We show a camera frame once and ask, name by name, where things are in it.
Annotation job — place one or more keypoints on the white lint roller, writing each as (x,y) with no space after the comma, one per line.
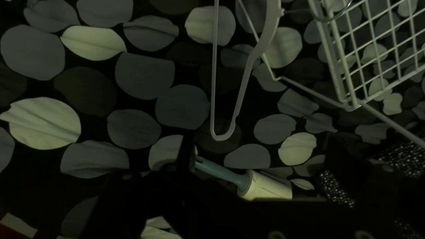
(261,186)

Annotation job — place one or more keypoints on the black grey spotted duvet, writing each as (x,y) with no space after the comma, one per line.
(134,80)

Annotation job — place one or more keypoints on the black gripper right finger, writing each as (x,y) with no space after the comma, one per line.
(346,177)

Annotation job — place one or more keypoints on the dark speckled bed sheet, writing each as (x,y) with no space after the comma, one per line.
(407,160)

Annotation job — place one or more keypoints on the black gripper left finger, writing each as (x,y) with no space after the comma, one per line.
(168,208)

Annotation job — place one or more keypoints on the white plastic hanger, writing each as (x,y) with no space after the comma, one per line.
(254,58)

